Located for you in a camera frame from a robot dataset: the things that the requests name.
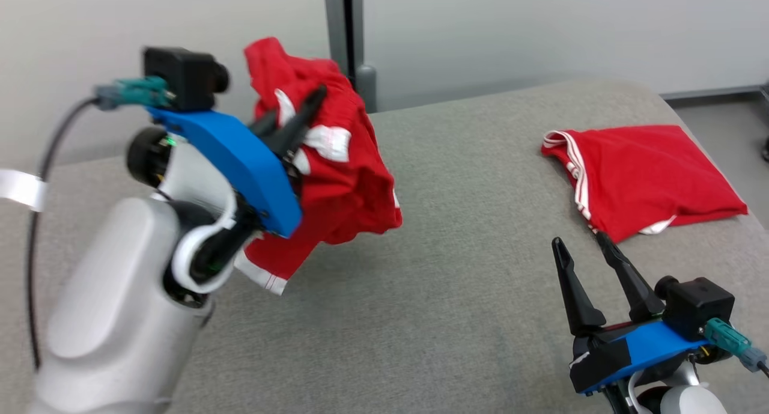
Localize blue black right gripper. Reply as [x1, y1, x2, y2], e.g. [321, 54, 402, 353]
[552, 231, 711, 397]

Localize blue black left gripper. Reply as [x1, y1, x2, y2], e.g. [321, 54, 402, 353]
[147, 85, 329, 239]

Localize red shorts with white waistband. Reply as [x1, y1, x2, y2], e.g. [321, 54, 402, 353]
[234, 37, 403, 296]

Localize red jersey with white stripes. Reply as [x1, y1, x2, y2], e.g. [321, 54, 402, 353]
[541, 124, 749, 244]

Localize grey fabric sofa surface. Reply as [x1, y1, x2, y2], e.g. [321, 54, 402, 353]
[0, 81, 769, 414]

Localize grey cylinder post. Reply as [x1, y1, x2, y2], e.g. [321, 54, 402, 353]
[354, 64, 378, 114]

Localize grey wall partition frame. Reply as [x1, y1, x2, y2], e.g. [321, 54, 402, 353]
[323, 0, 366, 112]

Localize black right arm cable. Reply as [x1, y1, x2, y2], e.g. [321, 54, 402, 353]
[702, 318, 769, 380]

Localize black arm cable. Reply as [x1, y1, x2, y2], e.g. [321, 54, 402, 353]
[702, 318, 769, 380]
[25, 76, 176, 373]

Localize white cable tag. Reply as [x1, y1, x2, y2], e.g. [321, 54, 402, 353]
[0, 169, 49, 212]

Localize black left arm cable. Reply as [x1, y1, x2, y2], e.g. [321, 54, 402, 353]
[25, 76, 176, 373]

